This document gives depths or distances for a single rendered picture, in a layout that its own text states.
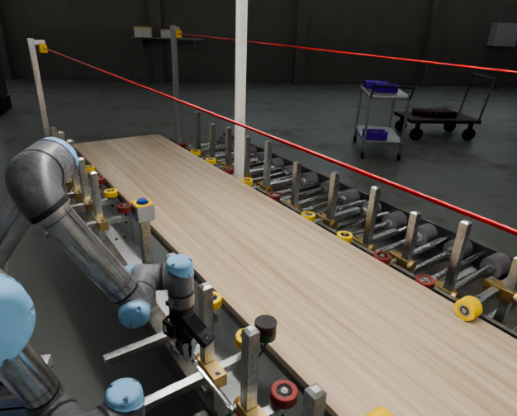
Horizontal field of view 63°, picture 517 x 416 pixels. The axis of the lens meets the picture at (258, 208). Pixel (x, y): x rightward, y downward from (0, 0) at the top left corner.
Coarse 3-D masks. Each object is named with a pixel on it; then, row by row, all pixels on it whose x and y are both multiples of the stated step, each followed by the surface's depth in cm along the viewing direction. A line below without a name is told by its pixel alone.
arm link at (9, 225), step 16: (32, 144) 99; (48, 144) 99; (64, 144) 104; (64, 160) 99; (64, 176) 98; (0, 208) 104; (16, 208) 102; (0, 224) 104; (16, 224) 104; (0, 240) 106; (16, 240) 108; (0, 256) 108
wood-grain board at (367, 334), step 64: (128, 192) 252; (192, 192) 256; (256, 192) 259; (192, 256) 188; (256, 256) 190; (320, 256) 192; (320, 320) 151; (384, 320) 152; (448, 320) 153; (320, 384) 125; (384, 384) 125; (448, 384) 126; (512, 384) 127
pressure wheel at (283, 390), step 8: (280, 384) 123; (288, 384) 123; (272, 392) 121; (280, 392) 121; (288, 392) 121; (296, 392) 121; (272, 400) 121; (280, 400) 118; (288, 400) 118; (296, 400) 121; (280, 408) 119; (288, 408) 119
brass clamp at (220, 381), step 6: (198, 354) 143; (198, 360) 140; (204, 366) 137; (210, 366) 137; (216, 366) 138; (210, 372) 135; (222, 372) 135; (210, 378) 135; (216, 378) 133; (222, 378) 135; (216, 384) 134; (222, 384) 136
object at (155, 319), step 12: (72, 204) 282; (84, 216) 266; (96, 228) 252; (108, 240) 239; (156, 312) 183; (156, 324) 176; (168, 348) 163; (168, 360) 164; (180, 360) 158; (180, 372) 155; (192, 372) 153; (192, 396) 149; (204, 396) 143; (204, 408) 141
